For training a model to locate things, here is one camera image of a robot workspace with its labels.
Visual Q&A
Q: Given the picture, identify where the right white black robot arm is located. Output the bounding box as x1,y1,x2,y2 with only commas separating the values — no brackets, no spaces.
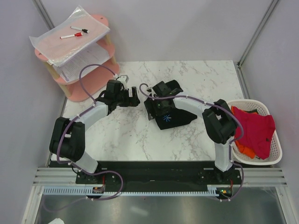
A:
144,80,238,184

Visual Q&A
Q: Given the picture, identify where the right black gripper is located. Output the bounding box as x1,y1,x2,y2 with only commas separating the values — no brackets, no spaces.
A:
144,96,172,120

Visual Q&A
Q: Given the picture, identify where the aluminium frame rail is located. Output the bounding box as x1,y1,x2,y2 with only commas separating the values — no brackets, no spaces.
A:
33,168,287,187

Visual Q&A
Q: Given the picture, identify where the black cap whiteboard marker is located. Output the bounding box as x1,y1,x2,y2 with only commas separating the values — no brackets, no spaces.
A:
70,26,90,34

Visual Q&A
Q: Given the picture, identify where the dark green t shirt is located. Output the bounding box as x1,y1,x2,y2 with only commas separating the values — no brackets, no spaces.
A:
244,109,258,114

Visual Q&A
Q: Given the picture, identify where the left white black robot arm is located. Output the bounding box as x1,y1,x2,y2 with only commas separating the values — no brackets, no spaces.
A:
49,75,140,183

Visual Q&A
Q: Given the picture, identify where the printed paper stack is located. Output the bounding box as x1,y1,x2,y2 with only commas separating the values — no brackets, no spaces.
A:
54,43,110,83

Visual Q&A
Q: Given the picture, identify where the plastic sleeve with pink paper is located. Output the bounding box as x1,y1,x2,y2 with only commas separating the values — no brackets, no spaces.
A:
29,6,110,67

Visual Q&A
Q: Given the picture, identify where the magenta t shirt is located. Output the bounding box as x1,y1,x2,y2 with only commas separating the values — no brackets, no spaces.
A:
231,106,276,160

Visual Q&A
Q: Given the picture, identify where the black t shirt blue logo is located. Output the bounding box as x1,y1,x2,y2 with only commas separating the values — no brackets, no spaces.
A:
155,107,197,130

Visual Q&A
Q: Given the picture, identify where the orange t shirt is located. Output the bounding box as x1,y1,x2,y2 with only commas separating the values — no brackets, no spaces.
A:
235,141,256,159

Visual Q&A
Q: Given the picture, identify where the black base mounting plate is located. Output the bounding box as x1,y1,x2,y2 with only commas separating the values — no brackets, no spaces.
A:
48,160,241,192

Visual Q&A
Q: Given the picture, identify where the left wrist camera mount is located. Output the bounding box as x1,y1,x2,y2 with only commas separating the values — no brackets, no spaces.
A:
116,75,129,85

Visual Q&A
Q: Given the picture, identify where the white paper scrap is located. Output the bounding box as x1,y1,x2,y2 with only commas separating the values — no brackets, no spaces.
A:
48,218,64,224

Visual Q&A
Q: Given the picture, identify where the purple pen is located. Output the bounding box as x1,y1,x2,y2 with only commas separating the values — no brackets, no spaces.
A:
61,70,69,82

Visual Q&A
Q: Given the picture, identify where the red cap whiteboard marker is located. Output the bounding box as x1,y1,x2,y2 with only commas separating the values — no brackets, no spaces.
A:
60,32,83,39

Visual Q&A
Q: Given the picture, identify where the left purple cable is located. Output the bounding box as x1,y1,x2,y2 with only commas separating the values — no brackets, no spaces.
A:
42,64,124,212

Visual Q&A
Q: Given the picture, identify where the white slotted cable duct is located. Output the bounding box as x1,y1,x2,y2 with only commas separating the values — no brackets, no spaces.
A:
43,186,227,196

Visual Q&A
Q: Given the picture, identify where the pink three tier shelf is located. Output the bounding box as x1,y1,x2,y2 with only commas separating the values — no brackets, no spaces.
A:
35,15,120,102

